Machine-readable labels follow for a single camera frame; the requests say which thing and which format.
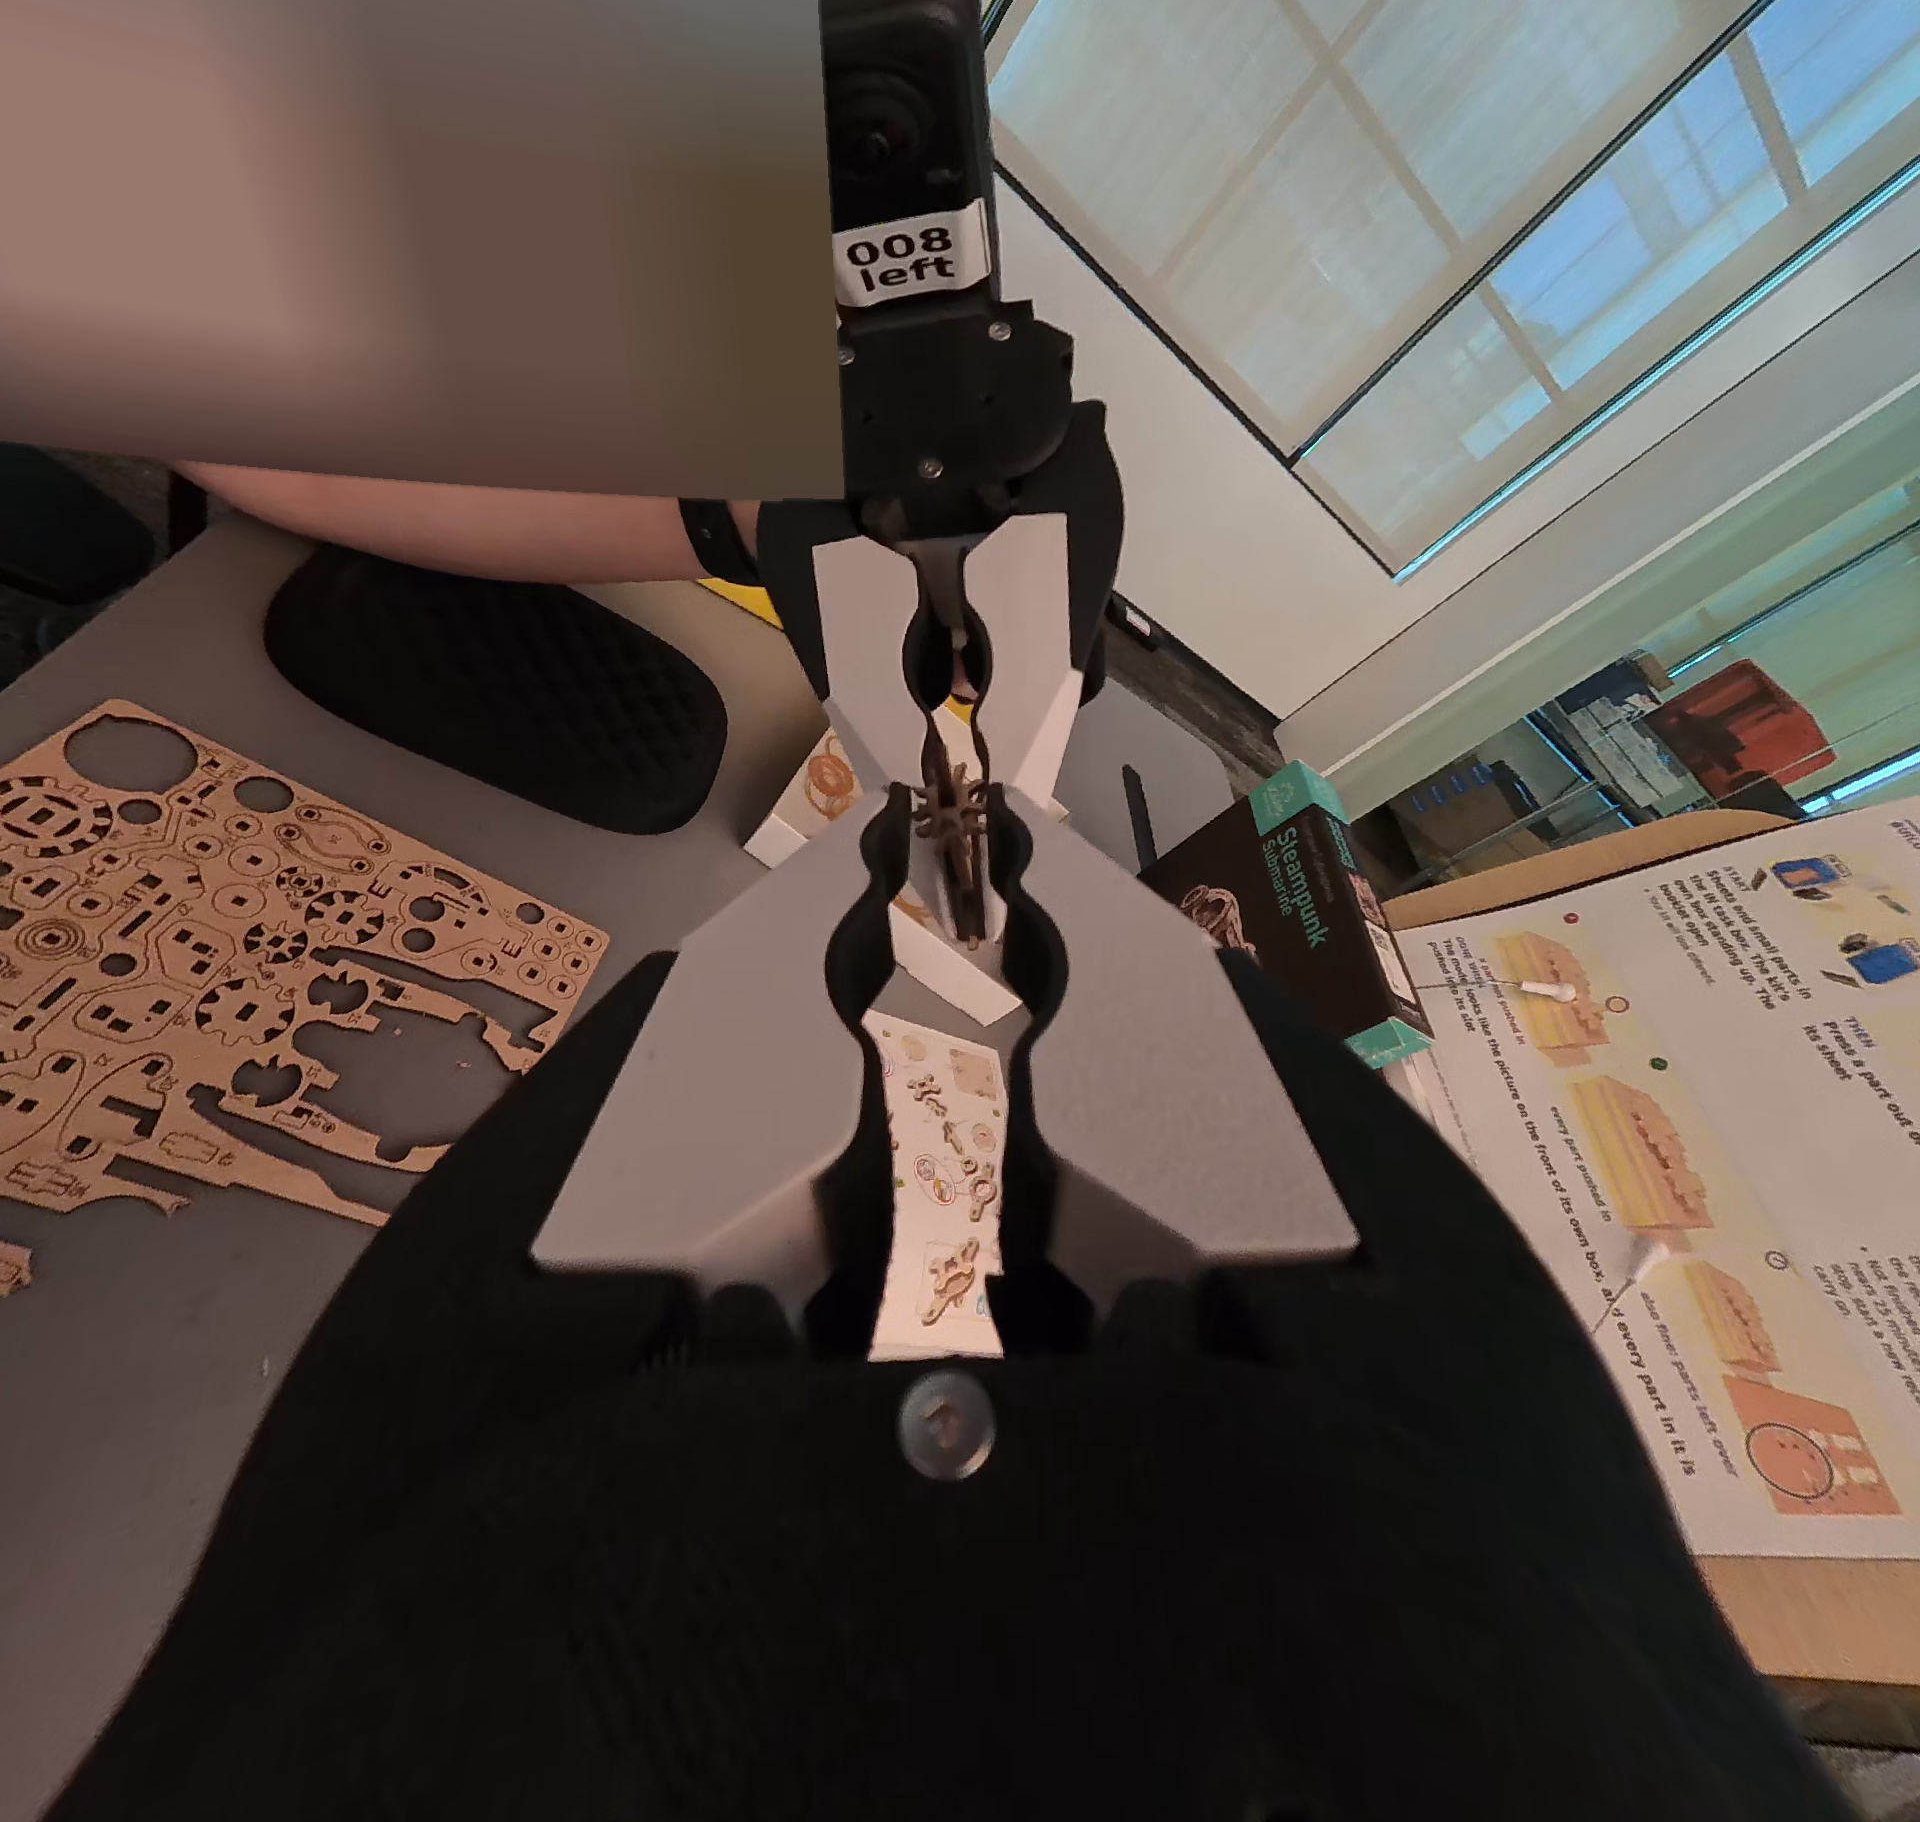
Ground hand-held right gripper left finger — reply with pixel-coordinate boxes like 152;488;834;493
532;783;962;1294

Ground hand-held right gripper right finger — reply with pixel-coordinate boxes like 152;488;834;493
982;783;1360;1294

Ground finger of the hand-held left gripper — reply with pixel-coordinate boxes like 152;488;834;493
962;512;1086;803
809;535;944;803

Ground wooden axle with gear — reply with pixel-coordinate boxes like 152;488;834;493
904;692;1003;946

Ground person's left forearm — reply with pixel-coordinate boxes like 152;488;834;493
171;457;704;585

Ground dark teal model kit box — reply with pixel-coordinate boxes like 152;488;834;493
1137;761;1438;1075

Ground laser-cut wooden parts sheet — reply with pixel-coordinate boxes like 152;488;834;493
0;698;614;1228

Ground black wrist band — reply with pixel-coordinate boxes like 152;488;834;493
672;493;765;594

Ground open instruction booklet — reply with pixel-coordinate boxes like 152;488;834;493
741;719;1031;1362

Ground black mesh wrist rest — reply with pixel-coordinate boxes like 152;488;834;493
267;545;736;840

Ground large printed instruction sheet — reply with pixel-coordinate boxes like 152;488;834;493
1387;810;1920;1566

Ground large window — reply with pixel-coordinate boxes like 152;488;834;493
982;0;1920;579

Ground red cabinet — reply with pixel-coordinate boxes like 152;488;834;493
1647;659;1840;803

